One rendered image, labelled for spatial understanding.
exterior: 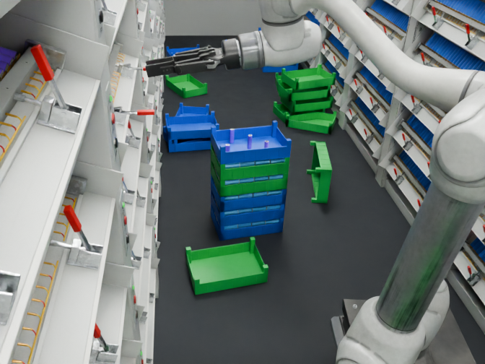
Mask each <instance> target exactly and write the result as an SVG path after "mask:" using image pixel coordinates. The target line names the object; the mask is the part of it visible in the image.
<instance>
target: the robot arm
mask: <svg viewBox="0 0 485 364"><path fill-rule="evenodd" d="M258 1H259V6H260V9H261V16H262V28H261V30H260V31H254V32H249V33H244V34H240V35H238V36H237V40H236V39H235V38H233V39H228V40H223V41H222V47H221V48H212V47H211V46H210V45H208V46H205V47H203V48H197V49H193V50H189V51H182V52H178V53H175V55H174V56H169V57H164V58H156V59H152V60H148V61H146V64H147V65H146V66H145V68H146V71H147V76H148V77H155V76H160V75H165V74H172V73H177V75H183V74H192V73H198V72H214V71H216V67H218V66H221V65H223V64H225V67H226V70H231V69H239V68H240V66H242V68H243V70H248V69H255V68H262V67H265V66H272V67H281V66H290V65H293V64H298V63H301V62H303V61H307V60H309V59H312V58H314V57H316V56H317V55H318V54H319V53H320V49H321V44H322V35H321V31H320V28H319V26H318V25H317V24H315V23H313V22H311V21H307V20H305V21H304V18H303V15H304V14H306V13H307V12H309V10H310V9H319V10H322V11H324V12H325V13H327V14H328V15H330V16H331V17H332V18H333V19H334V20H335V21H336V22H337V23H338V24H339V26H340V27H341V28H342V29H343V30H344V32H345V33H346V34H347V35H348V36H349V37H350V38H351V39H352V40H353V41H354V43H355V44H356V45H357V46H358V47H359V49H360V50H361V51H362V52H363V53H364V54H365V56H366V57H367V58H368V59H369V60H370V61H371V62H372V63H373V64H374V65H375V67H376V68H377V69H378V70H379V71H380V72H381V73H382V74H383V75H384V76H385V77H386V78H387V79H388V80H390V81H391V82H392V83H393V84H394V85H395V86H397V87H399V88H400V89H402V90H403V91H405V92H407V93H408V94H410V95H413V96H414V97H416V98H418V99H420V100H423V101H425V102H427V103H429V104H431V105H433V106H435V107H437V108H440V109H442V110H443V111H445V112H447V113H448V114H447V115H446V116H445V117H444V118H443V119H442V120H441V122H440V124H439V125H438V127H437V129H436V131H435V133H434V136H433V140H432V156H431V160H430V164H429V174H430V177H431V180H432V182H431V184H430V186H429V188H428V191H427V193H426V195H425V197H424V200H423V202H422V203H421V206H420V208H419V211H418V212H417V215H416V217H415V219H414V222H413V224H412V226H411V229H410V230H409V232H408V235H407V237H406V239H405V241H404V243H403V246H402V248H401V250H400V253H399V255H398V257H397V259H396V262H395V264H394V265H393V268H392V270H391V272H390V274H389V277H388V279H387V281H386V283H385V286H384V288H383V291H382V292H381V294H380V296H376V297H373V298H370V299H369V300H367V301H366V302H365V303H364V304H363V306H362V307H361V309H360V310H359V313H358V314H357V316H356V318H355V319H354V321H353V323H352V324H351V326H350V327H349V329H348V331H347V333H346V335H345V336H344V338H343V339H342V340H341V341H340V343H339V345H338V349H337V354H336V364H434V362H433V360H432V356H431V353H430V349H429V344H430V342H431V341H432V340H433V339H434V337H435V335H436V334H437V332H438V331H439V329H440V327H441V325H442V322H443V321H444V319H445V316H446V314H447V311H448V308H449V305H450V294H449V290H448V286H447V283H446V281H444V278H445V276H446V274H447V273H448V271H449V269H450V267H451V266H452V264H453V262H454V260H455V258H456V256H457V255H458V253H459V251H460V249H461V247H462V246H463V244H464V242H465V240H466V238H467V237H468V234H469V233H470V231H471V229H472V227H473V226H474V224H475V222H476V221H477V219H478V217H479V215H480V214H481V211H482V209H483V208H484V206H485V71H477V70H467V69H443V68H435V67H430V66H425V65H422V64H419V63H417V62H415V61H414V60H412V59H411V58H409V57H408V56H407V55H406V54H404V53H403V52H402V51H401V50H400V49H399V48H398V47H397V46H396V45H395V44H394V43H393V42H392V41H391V40H390V39H389V38H388V37H387V36H386V35H385V34H384V32H383V31H382V30H381V29H380V28H379V27H378V26H377V25H376V24H375V23H374V22H373V21H372V20H371V19H370V18H369V17H368V16H367V15H366V14H365V13H364V12H363V11H362V10H361V9H360V8H359V7H358V6H357V5H356V4H355V3H354V2H353V1H352V0H258Z"/></svg>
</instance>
